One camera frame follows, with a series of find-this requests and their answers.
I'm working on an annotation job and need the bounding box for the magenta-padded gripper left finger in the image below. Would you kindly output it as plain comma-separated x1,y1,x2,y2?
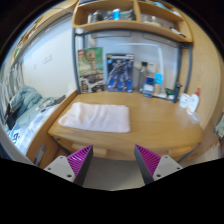
43,144,95,187

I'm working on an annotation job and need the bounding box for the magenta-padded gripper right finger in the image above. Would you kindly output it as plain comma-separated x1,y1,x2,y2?
133,143,184,185

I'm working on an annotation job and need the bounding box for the pale pink towel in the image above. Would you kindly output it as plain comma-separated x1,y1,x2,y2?
57,101,132,134

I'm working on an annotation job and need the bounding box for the bed with checked sheet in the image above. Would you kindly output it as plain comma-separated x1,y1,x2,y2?
0,84,68,158

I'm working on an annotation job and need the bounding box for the clear plastic container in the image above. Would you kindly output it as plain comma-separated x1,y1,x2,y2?
188,111,203,125

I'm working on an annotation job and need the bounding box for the black laptop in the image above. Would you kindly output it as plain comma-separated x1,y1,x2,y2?
54,94,67,105

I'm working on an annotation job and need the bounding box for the white mug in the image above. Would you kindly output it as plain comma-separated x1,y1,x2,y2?
178,93,192,110

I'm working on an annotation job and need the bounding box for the green patterned hanging cloth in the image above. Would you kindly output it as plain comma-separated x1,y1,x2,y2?
215,113,224,140

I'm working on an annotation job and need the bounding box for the white bottle red cap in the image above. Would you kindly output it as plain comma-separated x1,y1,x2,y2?
186,87,201,115

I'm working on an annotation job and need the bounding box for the dark green jar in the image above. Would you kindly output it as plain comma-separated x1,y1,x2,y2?
165,88,176,101

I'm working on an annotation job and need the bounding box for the black slim bottle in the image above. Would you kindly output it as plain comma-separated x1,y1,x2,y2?
173,82,183,104

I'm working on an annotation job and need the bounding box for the light blue duvet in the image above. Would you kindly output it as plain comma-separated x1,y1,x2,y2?
9,86,43,118

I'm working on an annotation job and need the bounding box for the small blue box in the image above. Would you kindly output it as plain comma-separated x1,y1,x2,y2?
142,77,156,98

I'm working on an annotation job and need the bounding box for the green toy figure box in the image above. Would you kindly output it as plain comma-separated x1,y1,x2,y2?
77,47,105,95

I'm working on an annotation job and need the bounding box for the blue robot model box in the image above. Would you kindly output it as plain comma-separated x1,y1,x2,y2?
105,53,135,93

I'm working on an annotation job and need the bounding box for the white wall socket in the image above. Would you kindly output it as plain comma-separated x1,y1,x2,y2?
42,54,54,65

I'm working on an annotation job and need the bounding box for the wooden shelf unit grey frame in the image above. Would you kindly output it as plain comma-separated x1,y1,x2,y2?
71,0,195,98

